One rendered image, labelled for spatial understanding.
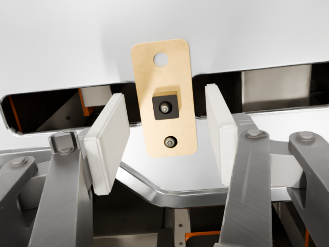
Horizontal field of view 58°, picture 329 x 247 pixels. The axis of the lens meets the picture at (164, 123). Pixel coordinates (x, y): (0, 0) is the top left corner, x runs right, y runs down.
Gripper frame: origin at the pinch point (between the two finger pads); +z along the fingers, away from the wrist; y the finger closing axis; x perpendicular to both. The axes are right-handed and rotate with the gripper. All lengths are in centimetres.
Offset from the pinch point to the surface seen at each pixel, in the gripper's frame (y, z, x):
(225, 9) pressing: 4.3, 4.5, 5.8
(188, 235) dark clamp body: 0.4, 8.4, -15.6
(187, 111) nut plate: 1.4, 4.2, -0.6
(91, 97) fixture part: -9.4, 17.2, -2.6
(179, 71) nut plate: 1.1, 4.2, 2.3
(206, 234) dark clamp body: 2.3, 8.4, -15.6
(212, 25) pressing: 3.5, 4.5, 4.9
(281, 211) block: 18, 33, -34
